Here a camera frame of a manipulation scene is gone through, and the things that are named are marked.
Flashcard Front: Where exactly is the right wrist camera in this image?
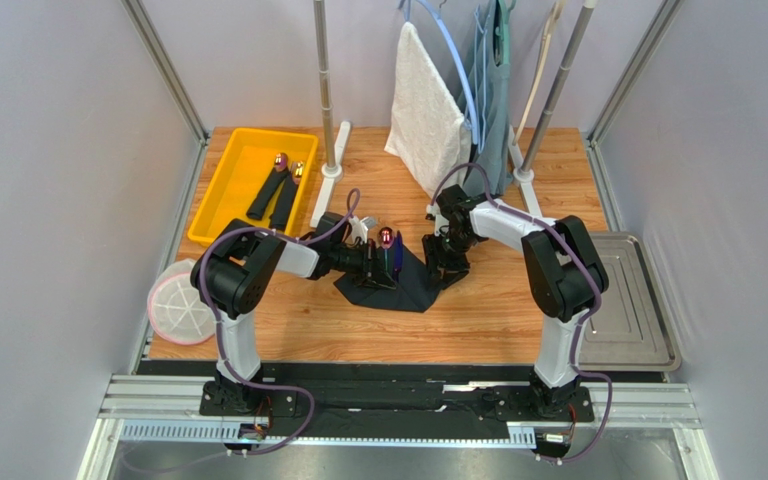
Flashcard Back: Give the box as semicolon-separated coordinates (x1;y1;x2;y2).
426;204;448;236

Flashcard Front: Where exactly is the rolled black napkin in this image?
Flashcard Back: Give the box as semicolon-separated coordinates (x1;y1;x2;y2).
269;162;305;231
246;152;290;220

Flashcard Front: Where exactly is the white mesh bag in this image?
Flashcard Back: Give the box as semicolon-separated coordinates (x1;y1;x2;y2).
147;258;216;346

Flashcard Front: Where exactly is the light blue wire hanger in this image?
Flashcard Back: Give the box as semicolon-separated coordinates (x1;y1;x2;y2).
473;7;490;154

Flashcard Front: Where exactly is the iridescent spoon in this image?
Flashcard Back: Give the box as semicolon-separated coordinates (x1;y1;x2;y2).
378;226;396;268

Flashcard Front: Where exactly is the teal grey shirt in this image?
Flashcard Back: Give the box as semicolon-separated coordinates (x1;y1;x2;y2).
468;1;512;197

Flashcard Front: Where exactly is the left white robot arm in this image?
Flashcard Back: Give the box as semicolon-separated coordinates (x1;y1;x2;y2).
190;212;397;416

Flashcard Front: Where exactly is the rolled black napkin left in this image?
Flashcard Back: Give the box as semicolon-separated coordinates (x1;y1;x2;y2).
246;152;290;220

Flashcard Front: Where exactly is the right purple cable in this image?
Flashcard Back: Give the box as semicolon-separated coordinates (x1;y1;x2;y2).
429;162;615;465

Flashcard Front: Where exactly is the green clothes hanger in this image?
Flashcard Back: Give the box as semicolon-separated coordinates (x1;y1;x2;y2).
493;0;516;67

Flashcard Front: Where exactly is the steel tray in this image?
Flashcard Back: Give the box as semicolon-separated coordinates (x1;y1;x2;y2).
579;232;682;372

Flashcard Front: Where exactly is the rolled black napkin right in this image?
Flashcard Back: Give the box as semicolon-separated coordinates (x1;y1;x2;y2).
269;162;305;231

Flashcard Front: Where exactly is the blue clothes hanger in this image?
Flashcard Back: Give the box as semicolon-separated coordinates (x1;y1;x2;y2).
398;1;481;145

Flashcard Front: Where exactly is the white towel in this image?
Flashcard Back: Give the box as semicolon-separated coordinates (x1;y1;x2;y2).
385;22;472;196

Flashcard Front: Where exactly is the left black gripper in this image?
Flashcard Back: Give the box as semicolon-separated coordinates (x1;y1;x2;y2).
330;239;397;290

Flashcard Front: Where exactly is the rack pole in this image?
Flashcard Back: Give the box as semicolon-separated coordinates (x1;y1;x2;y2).
521;0;598;171
313;0;334;144

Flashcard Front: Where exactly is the beige clothes hanger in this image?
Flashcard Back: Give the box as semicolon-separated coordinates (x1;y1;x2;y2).
512;0;567;144

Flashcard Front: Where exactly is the yellow plastic bin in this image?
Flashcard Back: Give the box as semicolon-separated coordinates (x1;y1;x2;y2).
187;128;319;247

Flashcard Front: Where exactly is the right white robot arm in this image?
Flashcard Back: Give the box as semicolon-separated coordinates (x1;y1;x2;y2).
422;185;609;418

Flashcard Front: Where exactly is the black paper napkin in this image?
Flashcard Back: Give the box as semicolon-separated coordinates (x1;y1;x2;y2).
334;246;441;313

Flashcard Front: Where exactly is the purple iridescent knife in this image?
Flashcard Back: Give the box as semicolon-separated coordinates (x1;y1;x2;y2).
391;231;404;282

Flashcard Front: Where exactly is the left white rack foot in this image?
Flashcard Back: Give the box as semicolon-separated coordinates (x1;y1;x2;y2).
309;120;352;227

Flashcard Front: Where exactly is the left rack pole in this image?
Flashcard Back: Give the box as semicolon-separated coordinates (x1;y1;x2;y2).
313;0;334;144

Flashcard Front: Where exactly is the right rack pole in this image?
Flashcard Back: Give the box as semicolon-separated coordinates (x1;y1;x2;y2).
521;0;598;171

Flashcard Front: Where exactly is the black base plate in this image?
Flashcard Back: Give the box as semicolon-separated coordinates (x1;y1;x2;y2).
137;359;665;442

